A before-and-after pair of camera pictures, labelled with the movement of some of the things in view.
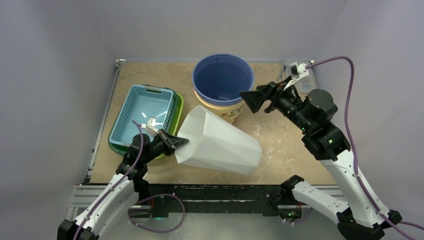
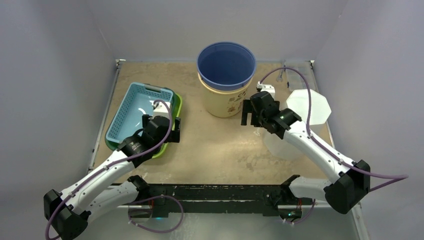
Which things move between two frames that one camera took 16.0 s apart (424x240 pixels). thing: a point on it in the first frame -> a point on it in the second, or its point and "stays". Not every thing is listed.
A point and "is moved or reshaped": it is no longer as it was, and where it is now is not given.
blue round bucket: [219, 79] is moved or reshaped
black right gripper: [272, 97] -> [249, 112]
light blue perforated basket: [148, 105] stays
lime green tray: [179, 111] stays
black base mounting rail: [162, 199] stays
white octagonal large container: [215, 143] -> [298, 102]
